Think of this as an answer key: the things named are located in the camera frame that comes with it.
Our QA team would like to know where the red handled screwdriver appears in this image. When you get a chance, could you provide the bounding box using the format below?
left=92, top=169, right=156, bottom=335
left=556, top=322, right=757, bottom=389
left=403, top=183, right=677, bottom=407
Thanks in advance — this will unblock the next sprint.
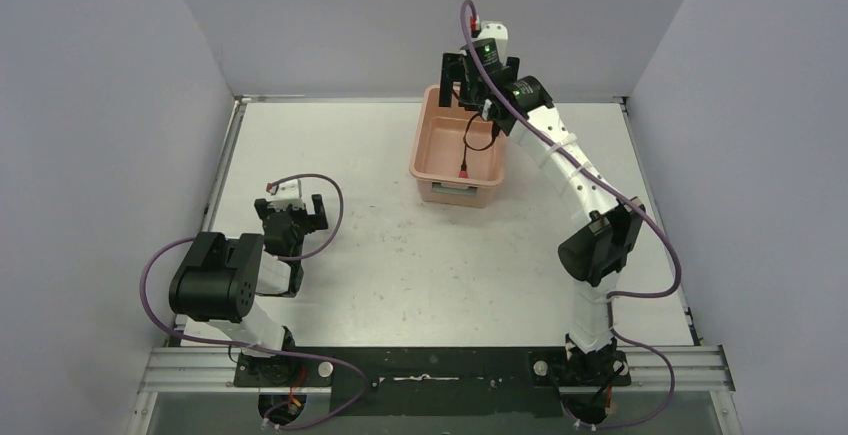
left=458, top=146, right=468, bottom=178

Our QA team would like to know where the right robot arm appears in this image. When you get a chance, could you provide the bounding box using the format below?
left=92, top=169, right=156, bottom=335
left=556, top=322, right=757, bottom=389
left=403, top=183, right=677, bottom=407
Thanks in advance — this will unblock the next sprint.
left=438, top=38, right=644, bottom=386

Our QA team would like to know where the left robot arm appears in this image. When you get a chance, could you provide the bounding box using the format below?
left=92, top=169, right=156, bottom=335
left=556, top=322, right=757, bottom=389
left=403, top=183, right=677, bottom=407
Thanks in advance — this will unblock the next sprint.
left=169, top=194, right=329, bottom=386

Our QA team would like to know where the pink plastic bin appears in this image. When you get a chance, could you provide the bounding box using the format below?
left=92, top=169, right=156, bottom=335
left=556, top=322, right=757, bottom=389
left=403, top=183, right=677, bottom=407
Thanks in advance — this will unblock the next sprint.
left=409, top=85, right=507, bottom=208

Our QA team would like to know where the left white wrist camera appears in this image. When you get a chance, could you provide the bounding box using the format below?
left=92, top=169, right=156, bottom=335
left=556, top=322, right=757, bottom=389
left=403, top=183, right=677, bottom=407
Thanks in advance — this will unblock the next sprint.
left=266, top=178, right=304, bottom=211

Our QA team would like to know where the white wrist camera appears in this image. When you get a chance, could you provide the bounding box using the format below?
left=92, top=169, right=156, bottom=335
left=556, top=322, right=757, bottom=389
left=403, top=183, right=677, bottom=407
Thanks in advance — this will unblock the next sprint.
left=266, top=178, right=304, bottom=211
left=471, top=18, right=509, bottom=61

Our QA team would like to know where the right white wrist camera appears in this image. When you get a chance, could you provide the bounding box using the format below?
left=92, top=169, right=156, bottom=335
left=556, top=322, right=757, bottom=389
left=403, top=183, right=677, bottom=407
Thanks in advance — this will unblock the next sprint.
left=471, top=18, right=509, bottom=61

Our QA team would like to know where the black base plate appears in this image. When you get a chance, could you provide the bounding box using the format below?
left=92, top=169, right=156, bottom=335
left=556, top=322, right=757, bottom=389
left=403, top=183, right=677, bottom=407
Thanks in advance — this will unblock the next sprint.
left=233, top=346, right=631, bottom=418

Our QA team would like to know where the aluminium frame rail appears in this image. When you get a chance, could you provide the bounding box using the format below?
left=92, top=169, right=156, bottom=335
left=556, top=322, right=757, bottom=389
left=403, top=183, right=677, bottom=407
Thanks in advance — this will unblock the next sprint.
left=140, top=346, right=736, bottom=394

